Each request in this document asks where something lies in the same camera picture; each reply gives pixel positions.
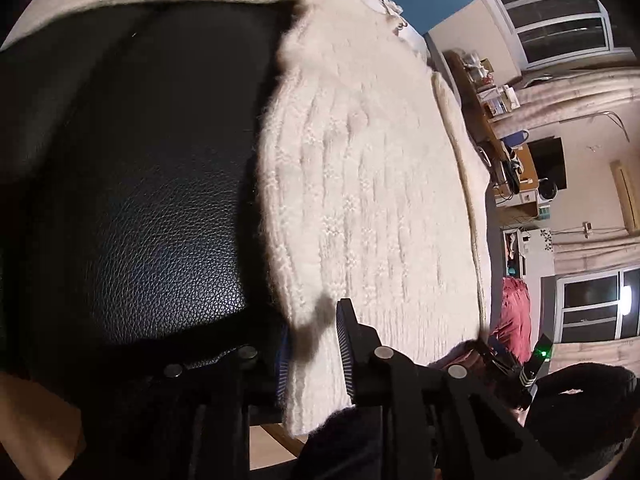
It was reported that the white cabinet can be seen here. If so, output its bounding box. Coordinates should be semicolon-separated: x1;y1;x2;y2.
502;227;556;278

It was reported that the red blanket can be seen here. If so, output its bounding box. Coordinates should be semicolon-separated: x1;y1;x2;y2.
492;277;533;366

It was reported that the black television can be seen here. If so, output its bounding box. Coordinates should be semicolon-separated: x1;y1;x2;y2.
527;137;568;191

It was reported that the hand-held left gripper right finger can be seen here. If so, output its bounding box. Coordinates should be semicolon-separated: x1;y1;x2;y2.
336;298;568;480

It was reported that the large white frame window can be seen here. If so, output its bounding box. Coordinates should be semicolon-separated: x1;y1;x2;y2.
470;0;632;67

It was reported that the clutter of boxes and bottles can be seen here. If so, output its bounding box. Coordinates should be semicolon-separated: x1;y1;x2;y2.
462;50;521;116

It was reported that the white deer print pillow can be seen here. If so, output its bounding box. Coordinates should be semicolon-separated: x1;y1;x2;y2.
327;0;431;58

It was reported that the white air conditioner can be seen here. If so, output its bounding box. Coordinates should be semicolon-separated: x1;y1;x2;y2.
610;160;640;237

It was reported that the beige patterned curtain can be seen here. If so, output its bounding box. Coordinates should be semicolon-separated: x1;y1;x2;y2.
510;67;640;131
550;235;640;277
547;339;640;376

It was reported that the white knit sweater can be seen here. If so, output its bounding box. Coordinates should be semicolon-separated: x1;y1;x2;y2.
0;0;493;437

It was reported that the small white frame window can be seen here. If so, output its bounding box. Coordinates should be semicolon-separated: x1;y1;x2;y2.
555;265;640;346

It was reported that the person's black clothing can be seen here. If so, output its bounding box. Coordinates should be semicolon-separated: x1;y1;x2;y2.
295;402;401;480

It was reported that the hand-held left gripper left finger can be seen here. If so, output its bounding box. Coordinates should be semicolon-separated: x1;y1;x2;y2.
105;325;292;480

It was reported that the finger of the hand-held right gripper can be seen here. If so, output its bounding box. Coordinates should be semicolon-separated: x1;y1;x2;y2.
471;338;521;379

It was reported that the wooden desk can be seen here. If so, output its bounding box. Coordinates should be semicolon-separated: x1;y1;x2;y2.
444;50;541;201

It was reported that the person's right forearm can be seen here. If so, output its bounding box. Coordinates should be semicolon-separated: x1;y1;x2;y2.
522;364;640;480

